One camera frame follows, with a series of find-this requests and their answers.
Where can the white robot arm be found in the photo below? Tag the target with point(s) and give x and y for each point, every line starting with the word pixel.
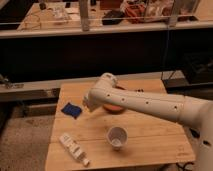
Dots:
pixel 188 111

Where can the wooden board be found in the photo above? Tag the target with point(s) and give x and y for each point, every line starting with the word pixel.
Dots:
pixel 150 140

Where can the white cup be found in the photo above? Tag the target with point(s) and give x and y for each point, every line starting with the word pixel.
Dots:
pixel 116 137

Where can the metal frame post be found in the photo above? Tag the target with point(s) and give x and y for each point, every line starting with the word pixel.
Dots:
pixel 83 8
pixel 174 13

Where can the orange round plate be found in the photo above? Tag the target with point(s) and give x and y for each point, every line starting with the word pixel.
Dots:
pixel 113 109

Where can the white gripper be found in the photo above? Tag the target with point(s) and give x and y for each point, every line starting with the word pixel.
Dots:
pixel 89 104

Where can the metal frame post right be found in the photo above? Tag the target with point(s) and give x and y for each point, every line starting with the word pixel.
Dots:
pixel 174 13

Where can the black bag on bench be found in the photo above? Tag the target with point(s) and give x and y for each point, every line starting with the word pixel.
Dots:
pixel 112 17

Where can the blue cloth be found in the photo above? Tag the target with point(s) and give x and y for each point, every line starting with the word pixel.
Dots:
pixel 72 110

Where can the orange cloth on bench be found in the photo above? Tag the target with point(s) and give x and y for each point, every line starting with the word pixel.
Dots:
pixel 135 13

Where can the black crate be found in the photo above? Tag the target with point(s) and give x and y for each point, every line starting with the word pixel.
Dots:
pixel 198 67

